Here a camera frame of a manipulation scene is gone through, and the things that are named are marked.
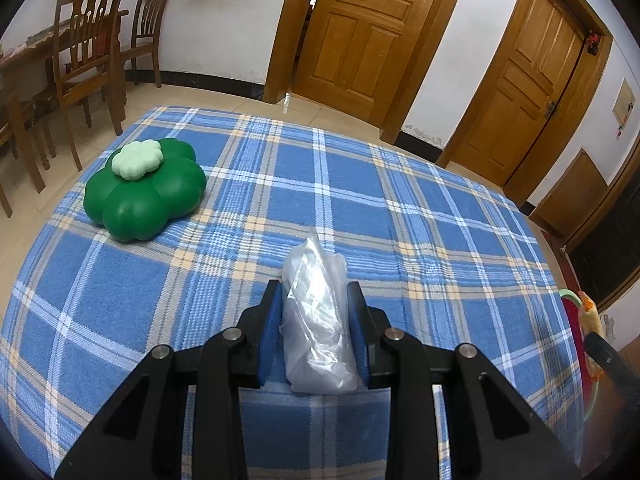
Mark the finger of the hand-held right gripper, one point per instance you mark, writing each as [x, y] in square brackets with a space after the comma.
[612, 360]

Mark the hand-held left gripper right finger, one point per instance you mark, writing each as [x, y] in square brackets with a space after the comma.
[360, 350]

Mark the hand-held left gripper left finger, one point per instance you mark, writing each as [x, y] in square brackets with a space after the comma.
[270, 340]

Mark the orange bread package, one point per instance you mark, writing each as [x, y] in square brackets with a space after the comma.
[590, 317]

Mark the clear plastic bag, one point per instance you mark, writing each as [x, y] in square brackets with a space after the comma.
[315, 320]

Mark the red basin with green rim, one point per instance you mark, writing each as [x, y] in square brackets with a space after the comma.
[575, 320]

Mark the black door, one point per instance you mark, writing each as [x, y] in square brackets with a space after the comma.
[610, 255]

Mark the blue plaid cloth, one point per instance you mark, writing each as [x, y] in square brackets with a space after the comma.
[400, 240]

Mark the red floor mat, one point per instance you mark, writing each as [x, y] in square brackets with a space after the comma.
[557, 255]

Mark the green clover-shaped container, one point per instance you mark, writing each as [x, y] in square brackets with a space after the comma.
[150, 195]

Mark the wooden door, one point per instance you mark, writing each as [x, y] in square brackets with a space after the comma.
[530, 90]
[370, 35]

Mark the red door ornament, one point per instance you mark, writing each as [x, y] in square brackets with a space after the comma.
[593, 45]

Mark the wooden chair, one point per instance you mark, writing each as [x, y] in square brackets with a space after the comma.
[20, 140]
[85, 45]
[150, 25]

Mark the wooden dining table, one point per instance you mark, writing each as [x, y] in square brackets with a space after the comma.
[30, 55]

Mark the wall electrical box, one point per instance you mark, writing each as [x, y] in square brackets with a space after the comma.
[624, 107]

